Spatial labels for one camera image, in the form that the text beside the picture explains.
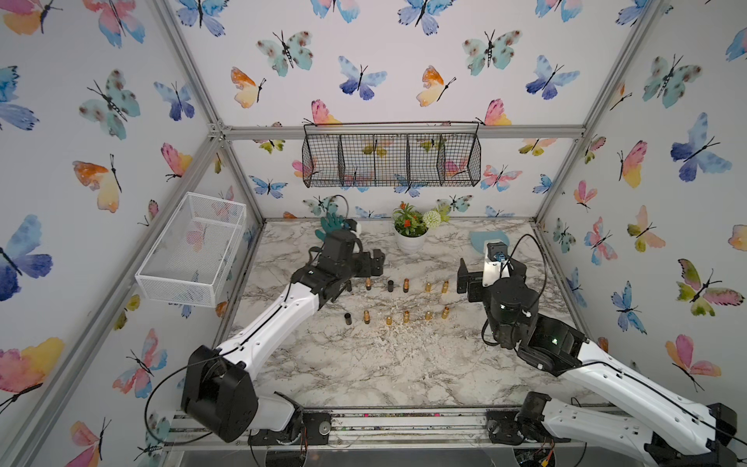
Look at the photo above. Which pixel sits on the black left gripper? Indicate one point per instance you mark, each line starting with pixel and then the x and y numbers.
pixel 377 263

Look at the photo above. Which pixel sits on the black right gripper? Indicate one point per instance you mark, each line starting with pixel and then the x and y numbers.
pixel 468 280

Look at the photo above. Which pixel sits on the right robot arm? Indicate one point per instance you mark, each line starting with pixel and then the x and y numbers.
pixel 657 427

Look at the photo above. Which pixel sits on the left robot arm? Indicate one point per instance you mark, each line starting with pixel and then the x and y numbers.
pixel 219 390

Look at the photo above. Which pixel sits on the teal hand-shaped silicone mat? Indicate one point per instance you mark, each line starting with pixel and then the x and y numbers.
pixel 331 223

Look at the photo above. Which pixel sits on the white flower pot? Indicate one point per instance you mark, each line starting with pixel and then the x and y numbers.
pixel 410 245

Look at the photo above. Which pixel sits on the artificial flower plant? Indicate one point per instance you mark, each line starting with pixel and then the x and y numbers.
pixel 410 222

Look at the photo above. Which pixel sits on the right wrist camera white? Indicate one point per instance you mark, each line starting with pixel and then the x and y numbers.
pixel 496 256

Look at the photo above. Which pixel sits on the light blue handled dish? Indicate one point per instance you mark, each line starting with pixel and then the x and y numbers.
pixel 480 239

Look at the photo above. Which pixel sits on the black wire wall basket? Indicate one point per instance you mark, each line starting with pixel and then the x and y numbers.
pixel 403 156

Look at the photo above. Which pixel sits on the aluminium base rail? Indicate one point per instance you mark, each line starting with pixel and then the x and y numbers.
pixel 402 429

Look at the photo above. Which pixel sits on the white mesh wall basket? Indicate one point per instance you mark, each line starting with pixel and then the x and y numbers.
pixel 190 261

